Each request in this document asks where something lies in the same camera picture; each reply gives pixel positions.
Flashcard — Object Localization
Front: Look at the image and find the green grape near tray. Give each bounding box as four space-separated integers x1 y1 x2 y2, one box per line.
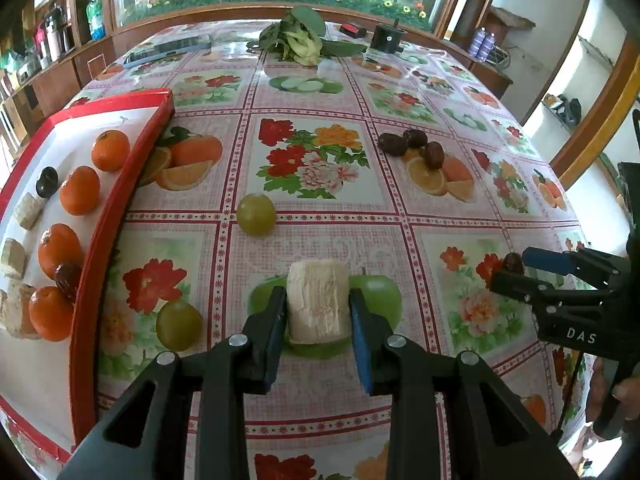
156 299 203 352

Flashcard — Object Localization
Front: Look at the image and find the wooden cabinet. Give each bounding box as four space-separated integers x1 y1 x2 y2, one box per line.
4 36 116 140

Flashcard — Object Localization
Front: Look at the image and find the tangerine in tray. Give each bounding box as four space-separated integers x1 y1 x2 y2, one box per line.
60 166 100 216
91 129 130 172
37 223 84 278

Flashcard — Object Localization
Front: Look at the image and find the red black small object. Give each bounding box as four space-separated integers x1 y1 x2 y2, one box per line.
338 23 367 39

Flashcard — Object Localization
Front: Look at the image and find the white sugarcane piece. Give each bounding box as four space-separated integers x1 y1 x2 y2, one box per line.
1 280 40 339
13 192 47 231
0 237 26 280

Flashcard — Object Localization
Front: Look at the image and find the person's right hand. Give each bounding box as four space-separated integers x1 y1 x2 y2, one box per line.
586 358 640 436

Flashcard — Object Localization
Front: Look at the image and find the dark purple plum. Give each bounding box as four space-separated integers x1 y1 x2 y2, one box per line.
36 167 58 200

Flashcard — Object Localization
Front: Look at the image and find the dark brown jujube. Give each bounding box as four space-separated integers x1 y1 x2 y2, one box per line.
402 128 428 150

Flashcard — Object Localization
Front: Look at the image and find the red tray white liner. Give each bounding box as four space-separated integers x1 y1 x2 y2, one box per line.
1 88 175 477

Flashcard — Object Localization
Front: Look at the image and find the small dark jujube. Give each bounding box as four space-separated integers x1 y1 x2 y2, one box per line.
501 252 525 275

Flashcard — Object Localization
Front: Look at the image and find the green plastic bottle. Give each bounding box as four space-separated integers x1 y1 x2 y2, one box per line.
86 0 105 40

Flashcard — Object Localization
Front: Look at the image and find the black smartphone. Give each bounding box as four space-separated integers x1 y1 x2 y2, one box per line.
122 35 212 68

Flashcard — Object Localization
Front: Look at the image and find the orange tangerine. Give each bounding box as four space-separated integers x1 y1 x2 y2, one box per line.
28 286 74 342

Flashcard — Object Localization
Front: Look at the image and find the green leafy vegetable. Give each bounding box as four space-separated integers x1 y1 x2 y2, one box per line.
246 6 367 67

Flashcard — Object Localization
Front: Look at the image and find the black box device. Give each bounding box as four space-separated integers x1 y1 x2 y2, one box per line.
370 18 405 54

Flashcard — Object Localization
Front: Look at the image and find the floral plastic tablecloth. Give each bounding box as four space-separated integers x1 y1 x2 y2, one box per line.
64 19 601 480

